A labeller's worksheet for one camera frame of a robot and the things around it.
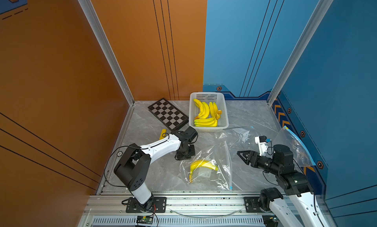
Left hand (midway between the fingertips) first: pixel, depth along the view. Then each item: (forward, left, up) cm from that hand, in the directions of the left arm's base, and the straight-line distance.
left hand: (193, 155), depth 87 cm
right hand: (-6, -23, +15) cm, 29 cm away
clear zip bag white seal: (-15, -15, +4) cm, 21 cm away
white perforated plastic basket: (+48, -19, +2) cm, 51 cm away
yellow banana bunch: (+33, -8, +3) cm, 34 cm away
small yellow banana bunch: (-7, -4, +6) cm, 10 cm away
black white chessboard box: (+29, +16, 0) cm, 33 cm away
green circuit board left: (-31, +23, -6) cm, 39 cm away
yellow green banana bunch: (+36, -15, 0) cm, 40 cm away
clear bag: (+14, -28, -5) cm, 31 cm away
